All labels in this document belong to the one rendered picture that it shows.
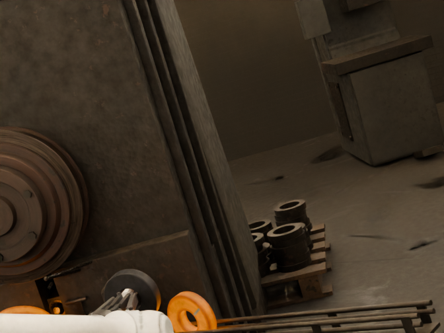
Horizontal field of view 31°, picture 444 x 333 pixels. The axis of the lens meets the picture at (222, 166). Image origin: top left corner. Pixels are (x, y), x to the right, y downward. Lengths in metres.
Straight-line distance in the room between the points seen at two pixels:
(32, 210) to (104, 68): 0.48
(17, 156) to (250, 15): 6.14
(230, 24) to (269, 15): 0.41
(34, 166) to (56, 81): 0.29
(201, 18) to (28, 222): 6.19
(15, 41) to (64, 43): 0.15
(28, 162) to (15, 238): 0.22
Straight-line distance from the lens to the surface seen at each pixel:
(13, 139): 2.37
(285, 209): 4.51
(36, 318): 1.65
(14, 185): 2.31
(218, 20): 8.34
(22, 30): 2.49
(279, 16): 8.30
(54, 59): 2.47
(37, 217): 2.31
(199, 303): 2.16
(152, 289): 2.11
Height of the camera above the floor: 1.46
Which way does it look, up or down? 10 degrees down
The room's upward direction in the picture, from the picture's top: 17 degrees counter-clockwise
